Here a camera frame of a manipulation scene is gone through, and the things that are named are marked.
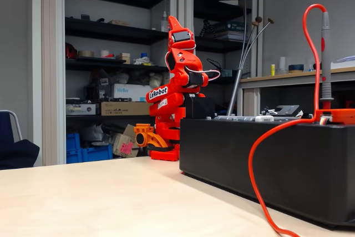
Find red tool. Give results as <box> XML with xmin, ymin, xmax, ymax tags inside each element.
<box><xmin>65</xmin><ymin>42</ymin><xmax>78</xmax><ymax>59</ymax></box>

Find grey cabinet black shelves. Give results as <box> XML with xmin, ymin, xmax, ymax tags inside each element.
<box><xmin>41</xmin><ymin>0</ymin><xmax>181</xmax><ymax>166</ymax></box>
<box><xmin>177</xmin><ymin>0</ymin><xmax>264</xmax><ymax>121</ymax></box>

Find red probe cable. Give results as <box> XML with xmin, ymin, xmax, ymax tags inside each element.
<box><xmin>247</xmin><ymin>3</ymin><xmax>328</xmax><ymax>237</ymax></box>

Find black cable bracket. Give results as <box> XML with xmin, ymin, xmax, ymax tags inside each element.
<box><xmin>274</xmin><ymin>104</ymin><xmax>303</xmax><ymax>118</ymax></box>

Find orange printed part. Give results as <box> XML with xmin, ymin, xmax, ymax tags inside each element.
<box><xmin>134</xmin><ymin>124</ymin><xmax>169</xmax><ymax>149</ymax></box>

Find grey printed carton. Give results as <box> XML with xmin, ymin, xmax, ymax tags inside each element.
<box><xmin>65</xmin><ymin>103</ymin><xmax>97</xmax><ymax>116</ymax></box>

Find multicolour ribbon connector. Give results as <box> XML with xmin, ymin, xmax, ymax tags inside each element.
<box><xmin>318</xmin><ymin>112</ymin><xmax>333</xmax><ymax>126</ymax></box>

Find white rounded object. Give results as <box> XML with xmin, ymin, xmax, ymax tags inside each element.
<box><xmin>149</xmin><ymin>72</ymin><xmax>164</xmax><ymax>88</ymax></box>

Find white Weller box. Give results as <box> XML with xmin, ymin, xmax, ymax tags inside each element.
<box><xmin>110</xmin><ymin>83</ymin><xmax>153</xmax><ymax>102</ymax></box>

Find sideboard with wooden top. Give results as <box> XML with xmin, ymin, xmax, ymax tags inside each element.
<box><xmin>238</xmin><ymin>66</ymin><xmax>355</xmax><ymax>120</ymax></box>

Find grey test probe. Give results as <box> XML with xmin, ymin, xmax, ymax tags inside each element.
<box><xmin>318</xmin><ymin>11</ymin><xmax>335</xmax><ymax>110</ymax></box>

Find white cup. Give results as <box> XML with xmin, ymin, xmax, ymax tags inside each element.
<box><xmin>278</xmin><ymin>56</ymin><xmax>288</xmax><ymax>74</ymax></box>

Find stack of papers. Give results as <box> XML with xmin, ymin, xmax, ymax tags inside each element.
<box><xmin>331</xmin><ymin>55</ymin><xmax>355</xmax><ymax>69</ymax></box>

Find black task box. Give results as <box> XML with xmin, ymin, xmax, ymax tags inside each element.
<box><xmin>179</xmin><ymin>94</ymin><xmax>355</xmax><ymax>231</ymax></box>

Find white rag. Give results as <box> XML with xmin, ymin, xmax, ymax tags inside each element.
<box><xmin>133</xmin><ymin>56</ymin><xmax>152</xmax><ymax>66</ymax></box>

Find blue plastic crate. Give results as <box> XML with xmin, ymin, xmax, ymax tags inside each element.
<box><xmin>65</xmin><ymin>133</ymin><xmax>83</xmax><ymax>164</ymax></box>
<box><xmin>80</xmin><ymin>144</ymin><xmax>113</xmax><ymax>163</ymax></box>

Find stack of books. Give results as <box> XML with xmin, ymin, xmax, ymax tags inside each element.
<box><xmin>215</xmin><ymin>22</ymin><xmax>245</xmax><ymax>41</ymax></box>

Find clear plastic bottle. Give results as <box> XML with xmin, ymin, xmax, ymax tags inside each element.
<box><xmin>161</xmin><ymin>11</ymin><xmax>169</xmax><ymax>33</ymax></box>

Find cardboard box pink sticker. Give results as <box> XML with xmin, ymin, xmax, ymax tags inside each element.
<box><xmin>112</xmin><ymin>133</ymin><xmax>139</xmax><ymax>158</ymax></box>

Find long brown cardboard box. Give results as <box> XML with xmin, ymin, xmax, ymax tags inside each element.
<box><xmin>100</xmin><ymin>101</ymin><xmax>153</xmax><ymax>117</ymax></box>

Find small wooden box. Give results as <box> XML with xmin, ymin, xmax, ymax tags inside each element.
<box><xmin>115</xmin><ymin>52</ymin><xmax>131</xmax><ymax>64</ymax></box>

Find grey metal hinged lid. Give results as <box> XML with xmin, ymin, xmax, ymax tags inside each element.
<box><xmin>206</xmin><ymin>105</ymin><xmax>280</xmax><ymax>123</ymax></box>

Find grey stand brown-tipped stems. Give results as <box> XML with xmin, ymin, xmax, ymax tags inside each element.
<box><xmin>226</xmin><ymin>0</ymin><xmax>276</xmax><ymax>117</ymax></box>

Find black flexible tripod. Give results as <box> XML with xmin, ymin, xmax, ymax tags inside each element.
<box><xmin>199</xmin><ymin>19</ymin><xmax>216</xmax><ymax>38</ymax></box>

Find blue chair metal frame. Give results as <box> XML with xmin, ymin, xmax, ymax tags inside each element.
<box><xmin>0</xmin><ymin>109</ymin><xmax>24</xmax><ymax>145</ymax></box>

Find small cardboard box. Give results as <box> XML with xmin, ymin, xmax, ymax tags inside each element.
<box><xmin>123</xmin><ymin>124</ymin><xmax>137</xmax><ymax>138</ymax></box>

